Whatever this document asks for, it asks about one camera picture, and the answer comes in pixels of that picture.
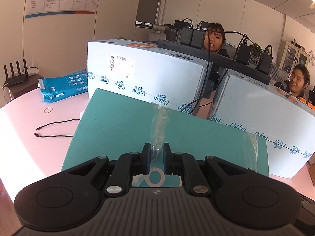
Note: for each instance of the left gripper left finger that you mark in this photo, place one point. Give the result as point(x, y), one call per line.
point(70, 198)

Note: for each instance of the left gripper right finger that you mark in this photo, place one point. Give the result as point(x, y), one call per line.
point(241, 195)

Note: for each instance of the teal box lid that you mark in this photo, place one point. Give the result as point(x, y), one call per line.
point(114, 124)

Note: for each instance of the rubber band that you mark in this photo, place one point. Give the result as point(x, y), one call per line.
point(48, 110)

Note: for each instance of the large light-blue carton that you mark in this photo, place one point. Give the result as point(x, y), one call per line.
point(286, 123)

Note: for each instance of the blue paper ream pack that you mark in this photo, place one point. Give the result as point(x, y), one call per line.
point(59, 88)

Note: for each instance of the person in dark jacket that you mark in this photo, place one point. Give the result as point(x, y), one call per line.
point(298, 81)

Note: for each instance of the black power strip shelf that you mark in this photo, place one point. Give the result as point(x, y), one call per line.
point(215, 58)

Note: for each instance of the black router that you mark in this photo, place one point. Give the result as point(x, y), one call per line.
point(15, 78)

